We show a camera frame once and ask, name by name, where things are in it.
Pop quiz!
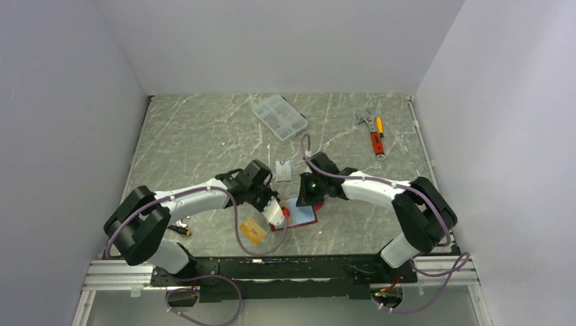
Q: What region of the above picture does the red adjustable wrench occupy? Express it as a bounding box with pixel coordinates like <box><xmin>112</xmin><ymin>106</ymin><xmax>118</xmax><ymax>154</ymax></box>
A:
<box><xmin>355</xmin><ymin>109</ymin><xmax>386</xmax><ymax>162</ymax></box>

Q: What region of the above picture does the single gold credit card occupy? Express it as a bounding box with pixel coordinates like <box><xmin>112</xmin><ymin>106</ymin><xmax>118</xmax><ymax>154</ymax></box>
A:
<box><xmin>239</xmin><ymin>217</ymin><xmax>268</xmax><ymax>245</ymax></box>

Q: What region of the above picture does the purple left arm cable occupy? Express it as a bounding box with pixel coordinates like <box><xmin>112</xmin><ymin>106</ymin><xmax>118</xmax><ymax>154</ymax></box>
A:
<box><xmin>104</xmin><ymin>186</ymin><xmax>290</xmax><ymax>259</ymax></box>

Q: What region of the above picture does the black yellow screwdriver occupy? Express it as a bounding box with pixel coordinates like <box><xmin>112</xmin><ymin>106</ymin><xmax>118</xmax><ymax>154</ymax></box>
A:
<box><xmin>168</xmin><ymin>225</ymin><xmax>192</xmax><ymax>237</ymax></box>

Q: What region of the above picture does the red leather card holder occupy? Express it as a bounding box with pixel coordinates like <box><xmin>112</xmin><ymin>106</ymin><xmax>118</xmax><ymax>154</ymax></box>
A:
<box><xmin>279</xmin><ymin>198</ymin><xmax>323</xmax><ymax>229</ymax></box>

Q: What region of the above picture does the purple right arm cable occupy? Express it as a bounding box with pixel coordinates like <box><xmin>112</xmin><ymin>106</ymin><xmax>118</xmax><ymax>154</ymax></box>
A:
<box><xmin>300</xmin><ymin>132</ymin><xmax>471</xmax><ymax>315</ymax></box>

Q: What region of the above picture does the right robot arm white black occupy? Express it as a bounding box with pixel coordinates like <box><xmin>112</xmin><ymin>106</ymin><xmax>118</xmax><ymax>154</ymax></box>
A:
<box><xmin>298</xmin><ymin>152</ymin><xmax>458</xmax><ymax>282</ymax></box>

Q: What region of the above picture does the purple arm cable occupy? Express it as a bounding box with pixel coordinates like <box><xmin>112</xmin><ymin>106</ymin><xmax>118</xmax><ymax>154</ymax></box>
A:
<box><xmin>104</xmin><ymin>186</ymin><xmax>290</xmax><ymax>259</ymax></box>
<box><xmin>300</xmin><ymin>132</ymin><xmax>471</xmax><ymax>315</ymax></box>

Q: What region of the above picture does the clear plastic screw box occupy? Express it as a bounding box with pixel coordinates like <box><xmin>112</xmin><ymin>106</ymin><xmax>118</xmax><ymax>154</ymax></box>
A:
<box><xmin>252</xmin><ymin>94</ymin><xmax>308</xmax><ymax>141</ymax></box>

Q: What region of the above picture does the silver VIP credit card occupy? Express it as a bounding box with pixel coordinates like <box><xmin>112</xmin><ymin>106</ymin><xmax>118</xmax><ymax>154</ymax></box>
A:
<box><xmin>275</xmin><ymin>160</ymin><xmax>293</xmax><ymax>182</ymax></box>

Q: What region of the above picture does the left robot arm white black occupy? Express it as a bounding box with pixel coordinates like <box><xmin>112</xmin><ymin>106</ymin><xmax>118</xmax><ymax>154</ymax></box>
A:
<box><xmin>103</xmin><ymin>160</ymin><xmax>285</xmax><ymax>285</ymax></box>

